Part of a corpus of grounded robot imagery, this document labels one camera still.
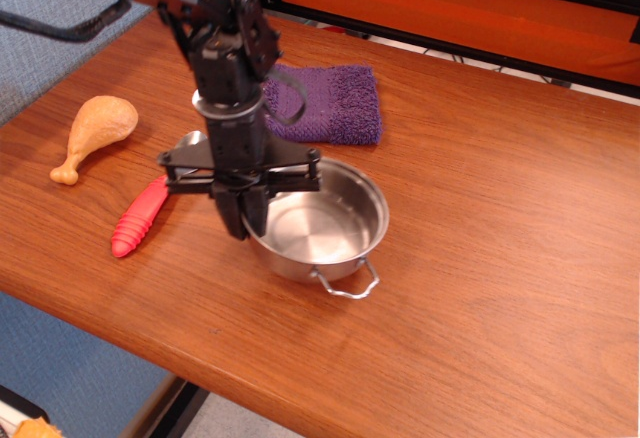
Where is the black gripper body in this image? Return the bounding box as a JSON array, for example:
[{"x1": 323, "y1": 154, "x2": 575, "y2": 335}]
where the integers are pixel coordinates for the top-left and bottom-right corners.
[{"x1": 158, "y1": 91, "x2": 321, "y2": 197}]

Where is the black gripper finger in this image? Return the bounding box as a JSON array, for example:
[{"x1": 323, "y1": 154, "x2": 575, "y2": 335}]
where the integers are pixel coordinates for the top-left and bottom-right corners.
[
  {"x1": 242, "y1": 188, "x2": 269, "y2": 237},
  {"x1": 214, "y1": 192, "x2": 247, "y2": 241}
]

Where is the stainless steel pan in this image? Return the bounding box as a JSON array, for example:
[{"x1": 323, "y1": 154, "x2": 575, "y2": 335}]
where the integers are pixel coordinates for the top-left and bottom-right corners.
[{"x1": 242, "y1": 158, "x2": 390, "y2": 300}]

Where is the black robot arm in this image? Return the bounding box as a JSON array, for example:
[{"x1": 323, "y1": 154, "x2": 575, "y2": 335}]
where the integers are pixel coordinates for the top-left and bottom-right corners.
[{"x1": 121, "y1": 0, "x2": 320, "y2": 240}]

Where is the purple folded towel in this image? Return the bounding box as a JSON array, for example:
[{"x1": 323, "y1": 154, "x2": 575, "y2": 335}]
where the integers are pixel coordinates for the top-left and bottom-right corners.
[{"x1": 264, "y1": 64, "x2": 383, "y2": 145}]

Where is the plastic chicken drumstick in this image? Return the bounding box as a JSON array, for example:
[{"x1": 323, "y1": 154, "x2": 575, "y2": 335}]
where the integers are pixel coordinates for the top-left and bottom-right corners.
[{"x1": 49, "y1": 95, "x2": 139, "y2": 186}]

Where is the orange toy at corner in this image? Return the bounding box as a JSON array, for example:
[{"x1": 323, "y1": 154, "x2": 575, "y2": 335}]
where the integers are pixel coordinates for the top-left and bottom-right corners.
[{"x1": 13, "y1": 418, "x2": 63, "y2": 438}]

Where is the red handled metal spoon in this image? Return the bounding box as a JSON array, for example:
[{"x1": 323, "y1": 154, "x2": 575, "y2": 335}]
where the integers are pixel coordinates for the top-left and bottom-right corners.
[{"x1": 110, "y1": 129, "x2": 211, "y2": 259}]

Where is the black table leg frame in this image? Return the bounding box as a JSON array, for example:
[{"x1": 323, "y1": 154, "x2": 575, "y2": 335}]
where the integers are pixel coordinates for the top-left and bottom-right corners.
[{"x1": 119, "y1": 374, "x2": 209, "y2": 438}]

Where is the black cable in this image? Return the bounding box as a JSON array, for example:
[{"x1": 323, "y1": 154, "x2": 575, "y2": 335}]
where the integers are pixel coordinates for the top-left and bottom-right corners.
[{"x1": 0, "y1": 0, "x2": 134, "y2": 43}]

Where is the orange panel black frame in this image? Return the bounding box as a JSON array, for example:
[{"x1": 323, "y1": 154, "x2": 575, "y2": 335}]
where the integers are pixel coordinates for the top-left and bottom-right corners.
[{"x1": 262, "y1": 0, "x2": 639, "y2": 97}]

